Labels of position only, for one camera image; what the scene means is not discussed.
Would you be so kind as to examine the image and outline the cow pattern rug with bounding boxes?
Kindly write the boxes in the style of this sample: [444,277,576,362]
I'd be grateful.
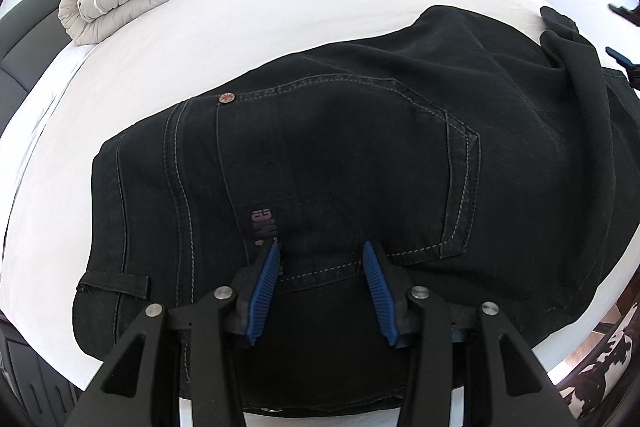
[556,300,639,421]

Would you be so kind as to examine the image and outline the grey upholstered headboard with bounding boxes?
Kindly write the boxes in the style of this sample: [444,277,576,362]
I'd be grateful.
[0,0,70,132]

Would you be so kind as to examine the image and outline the black jeans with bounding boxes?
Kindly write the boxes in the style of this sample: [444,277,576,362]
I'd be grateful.
[73,6,639,417]

